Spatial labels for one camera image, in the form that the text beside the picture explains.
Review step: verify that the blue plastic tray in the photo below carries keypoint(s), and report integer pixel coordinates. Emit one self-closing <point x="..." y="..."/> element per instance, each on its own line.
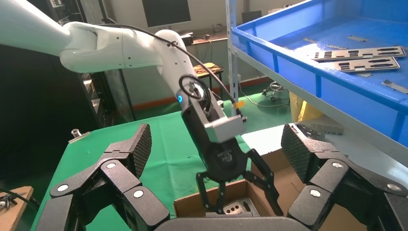
<point x="350" y="95"/>

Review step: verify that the green table cloth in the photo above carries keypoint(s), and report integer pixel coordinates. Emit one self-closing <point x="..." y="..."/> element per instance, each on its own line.
<point x="165" y="143"/>

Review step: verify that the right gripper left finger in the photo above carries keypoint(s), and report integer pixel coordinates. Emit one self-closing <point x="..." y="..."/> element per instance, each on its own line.
<point x="118" y="178"/>

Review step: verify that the silver binder clip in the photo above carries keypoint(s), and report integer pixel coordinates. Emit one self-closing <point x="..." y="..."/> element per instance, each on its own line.
<point x="78" y="135"/>

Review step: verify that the yellow sack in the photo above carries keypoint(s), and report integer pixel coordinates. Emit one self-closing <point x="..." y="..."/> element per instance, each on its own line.
<point x="306" y="111"/>

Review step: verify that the black equipment cabinet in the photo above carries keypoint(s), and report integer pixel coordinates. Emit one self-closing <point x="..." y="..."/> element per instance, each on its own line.
<point x="47" y="111"/>

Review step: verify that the white perforated rack post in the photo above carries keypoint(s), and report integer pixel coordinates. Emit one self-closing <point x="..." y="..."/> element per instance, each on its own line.
<point x="232" y="47"/>

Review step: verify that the silver IO shield plate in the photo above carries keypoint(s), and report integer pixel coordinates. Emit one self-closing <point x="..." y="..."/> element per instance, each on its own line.
<point x="232" y="204"/>
<point x="369" y="51"/>
<point x="389" y="66"/>

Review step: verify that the white board sheet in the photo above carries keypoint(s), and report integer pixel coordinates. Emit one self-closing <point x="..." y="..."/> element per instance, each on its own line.
<point x="264" y="140"/>

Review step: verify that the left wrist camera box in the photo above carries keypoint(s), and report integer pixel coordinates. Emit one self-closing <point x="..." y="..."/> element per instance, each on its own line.
<point x="223" y="129"/>

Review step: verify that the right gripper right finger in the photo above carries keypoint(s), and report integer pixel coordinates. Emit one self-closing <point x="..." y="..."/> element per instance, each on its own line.
<point x="331" y="178"/>

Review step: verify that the tape strip remnant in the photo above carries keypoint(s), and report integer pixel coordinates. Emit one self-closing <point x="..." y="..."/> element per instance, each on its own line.
<point x="309" y="40"/>
<point x="395" y="86"/>
<point x="357" y="38"/>
<point x="337" y="47"/>

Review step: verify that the chrome stool base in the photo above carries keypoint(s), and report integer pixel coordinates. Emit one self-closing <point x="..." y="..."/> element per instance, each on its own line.
<point x="274" y="92"/>

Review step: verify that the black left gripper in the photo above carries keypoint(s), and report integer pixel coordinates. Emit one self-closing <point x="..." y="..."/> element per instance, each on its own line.
<point x="226" y="159"/>

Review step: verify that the brown wooden desk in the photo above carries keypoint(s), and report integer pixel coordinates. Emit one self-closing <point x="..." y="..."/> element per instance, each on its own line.
<point x="207" y="39"/>

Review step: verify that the brown cardboard box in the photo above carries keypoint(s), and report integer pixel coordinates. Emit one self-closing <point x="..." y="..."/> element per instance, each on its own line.
<point x="188" y="205"/>

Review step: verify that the wooden board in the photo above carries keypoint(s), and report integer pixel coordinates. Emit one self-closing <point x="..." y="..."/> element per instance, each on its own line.
<point x="19" y="207"/>

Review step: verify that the large black monitor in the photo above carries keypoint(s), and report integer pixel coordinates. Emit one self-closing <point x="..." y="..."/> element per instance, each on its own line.
<point x="165" y="12"/>

